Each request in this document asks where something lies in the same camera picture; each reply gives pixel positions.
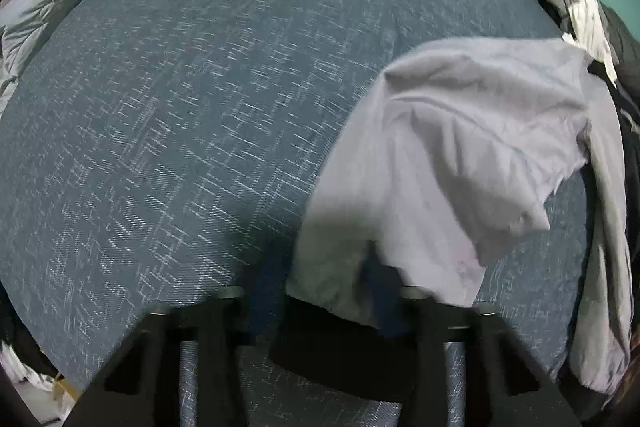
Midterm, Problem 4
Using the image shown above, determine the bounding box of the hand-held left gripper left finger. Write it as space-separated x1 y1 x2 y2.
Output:
62 266 282 427

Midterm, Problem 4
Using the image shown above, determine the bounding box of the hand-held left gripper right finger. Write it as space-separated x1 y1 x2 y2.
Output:
369 251 582 427

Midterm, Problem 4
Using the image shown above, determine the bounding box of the bed with blue sheet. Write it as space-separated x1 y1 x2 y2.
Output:
0 0 601 427

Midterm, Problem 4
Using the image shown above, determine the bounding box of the pile of plastic bags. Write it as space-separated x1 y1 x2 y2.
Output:
0 337 78 413

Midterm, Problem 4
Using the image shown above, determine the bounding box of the white t-shirt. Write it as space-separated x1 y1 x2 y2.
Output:
517 0 619 86

